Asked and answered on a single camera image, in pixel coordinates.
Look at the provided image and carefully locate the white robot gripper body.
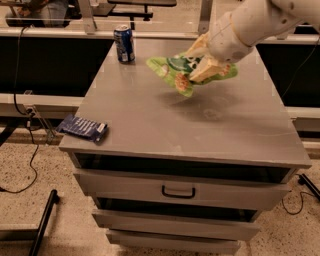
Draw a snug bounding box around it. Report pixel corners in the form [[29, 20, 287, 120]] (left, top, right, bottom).
[[207, 12, 253, 63]]

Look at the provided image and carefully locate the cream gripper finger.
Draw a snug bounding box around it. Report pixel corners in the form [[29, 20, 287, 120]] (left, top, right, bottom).
[[185, 33, 210, 57], [189, 57, 226, 83]]

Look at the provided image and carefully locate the green rice chip bag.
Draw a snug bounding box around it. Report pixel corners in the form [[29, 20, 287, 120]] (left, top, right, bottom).
[[146, 54, 238, 97]]

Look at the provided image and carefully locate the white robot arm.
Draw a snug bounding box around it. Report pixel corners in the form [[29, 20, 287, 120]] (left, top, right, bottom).
[[186, 0, 320, 82]]

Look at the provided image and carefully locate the blue pepsi can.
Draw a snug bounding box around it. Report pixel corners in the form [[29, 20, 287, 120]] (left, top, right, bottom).
[[114, 25, 135, 63]]

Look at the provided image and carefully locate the black background table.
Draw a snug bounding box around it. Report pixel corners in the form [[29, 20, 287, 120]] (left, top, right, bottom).
[[93, 0, 177, 29]]

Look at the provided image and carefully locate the grey drawer cabinet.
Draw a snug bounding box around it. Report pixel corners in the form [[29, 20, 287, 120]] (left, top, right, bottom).
[[58, 38, 313, 255]]

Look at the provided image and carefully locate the dark blue snack bar wrapper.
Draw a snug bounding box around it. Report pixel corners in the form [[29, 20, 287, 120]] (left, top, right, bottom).
[[56, 114, 108, 142]]

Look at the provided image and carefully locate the top grey drawer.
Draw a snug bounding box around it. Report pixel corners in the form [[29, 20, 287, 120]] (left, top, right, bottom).
[[74, 169, 289, 211]]

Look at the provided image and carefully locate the grey drawer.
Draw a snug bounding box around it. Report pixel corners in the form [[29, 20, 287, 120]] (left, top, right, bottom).
[[106, 230, 240, 255], [74, 169, 289, 211], [92, 210, 260, 241]]

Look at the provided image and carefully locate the black metal leg right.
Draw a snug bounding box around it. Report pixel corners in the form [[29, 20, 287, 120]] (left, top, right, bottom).
[[298, 174, 320, 202]]

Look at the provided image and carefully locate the black metal leg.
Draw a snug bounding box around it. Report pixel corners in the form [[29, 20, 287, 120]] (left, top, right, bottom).
[[28, 189, 60, 256], [298, 174, 320, 202]]

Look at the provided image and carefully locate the seated person in background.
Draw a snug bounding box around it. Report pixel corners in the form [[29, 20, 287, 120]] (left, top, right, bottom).
[[5, 0, 69, 28]]

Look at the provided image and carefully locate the middle grey drawer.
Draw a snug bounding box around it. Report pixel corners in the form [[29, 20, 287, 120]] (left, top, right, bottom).
[[92, 210, 260, 241]]

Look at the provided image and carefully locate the bottom grey drawer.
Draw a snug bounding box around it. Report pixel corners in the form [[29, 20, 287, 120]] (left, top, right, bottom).
[[106, 230, 240, 255]]

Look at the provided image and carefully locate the black metal leg left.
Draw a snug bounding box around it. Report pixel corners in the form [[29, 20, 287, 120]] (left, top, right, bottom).
[[28, 189, 60, 256]]

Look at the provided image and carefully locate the black drawer handle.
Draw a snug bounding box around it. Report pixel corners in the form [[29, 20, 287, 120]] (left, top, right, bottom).
[[161, 185, 196, 199]]

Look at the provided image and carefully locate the black cable on right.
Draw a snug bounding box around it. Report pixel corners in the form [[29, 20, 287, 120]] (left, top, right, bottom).
[[281, 189, 316, 216]]

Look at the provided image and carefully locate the black cable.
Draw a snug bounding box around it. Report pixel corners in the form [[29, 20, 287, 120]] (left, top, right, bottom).
[[281, 189, 316, 216], [0, 26, 40, 195]]

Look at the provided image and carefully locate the black cable on left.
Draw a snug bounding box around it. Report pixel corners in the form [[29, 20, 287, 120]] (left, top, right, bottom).
[[0, 26, 40, 195]]

